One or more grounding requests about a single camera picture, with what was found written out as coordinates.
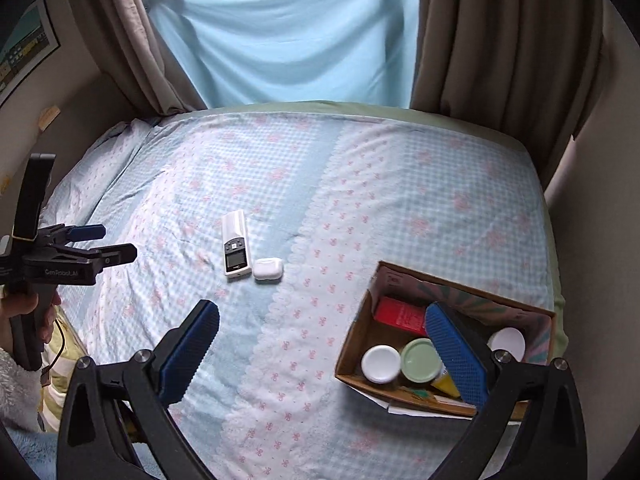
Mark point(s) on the person's left hand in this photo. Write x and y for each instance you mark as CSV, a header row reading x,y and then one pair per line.
x,y
17,305

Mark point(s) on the small yellow headboard item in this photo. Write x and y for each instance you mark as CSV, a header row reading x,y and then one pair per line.
x,y
49,116

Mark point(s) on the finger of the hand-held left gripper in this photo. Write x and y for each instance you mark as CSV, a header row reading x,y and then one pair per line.
x,y
117,255
87,232

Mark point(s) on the jar with pale green lid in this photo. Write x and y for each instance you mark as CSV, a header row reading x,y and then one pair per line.
x,y
421,360

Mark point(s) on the white earbuds case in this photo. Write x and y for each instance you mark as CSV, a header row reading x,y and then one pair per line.
x,y
268,269

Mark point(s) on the light blue hanging cloth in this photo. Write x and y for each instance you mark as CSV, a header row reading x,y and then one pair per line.
x,y
290,35

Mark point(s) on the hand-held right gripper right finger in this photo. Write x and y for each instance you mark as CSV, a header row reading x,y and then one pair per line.
x,y
457,355

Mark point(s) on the grey curtain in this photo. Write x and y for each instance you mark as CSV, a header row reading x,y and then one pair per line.
x,y
500,45
140,35

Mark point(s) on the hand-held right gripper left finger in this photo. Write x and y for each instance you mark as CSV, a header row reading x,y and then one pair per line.
x,y
192,345

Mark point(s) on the white lid jar green label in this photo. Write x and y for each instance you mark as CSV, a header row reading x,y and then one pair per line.
x,y
507,344

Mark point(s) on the framed wall poster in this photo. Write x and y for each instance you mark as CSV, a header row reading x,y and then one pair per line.
x,y
25,50

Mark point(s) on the yellow tape roll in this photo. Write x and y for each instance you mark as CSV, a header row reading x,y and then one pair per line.
x,y
445,385

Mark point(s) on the white remote control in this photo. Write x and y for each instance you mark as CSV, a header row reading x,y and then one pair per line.
x,y
236,245

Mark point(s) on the pillow in checked cover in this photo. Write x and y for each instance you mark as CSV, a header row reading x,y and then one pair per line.
x,y
105,165

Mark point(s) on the person's striped yellow clothing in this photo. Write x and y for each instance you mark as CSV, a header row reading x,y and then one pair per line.
x,y
60,400

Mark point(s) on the person's left forearm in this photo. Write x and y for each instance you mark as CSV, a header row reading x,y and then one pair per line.
x,y
17,390

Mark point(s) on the patterned cardboard box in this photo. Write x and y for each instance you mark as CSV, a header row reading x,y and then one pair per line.
x,y
360,355

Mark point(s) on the red small box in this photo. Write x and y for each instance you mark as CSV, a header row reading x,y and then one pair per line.
x,y
400,315

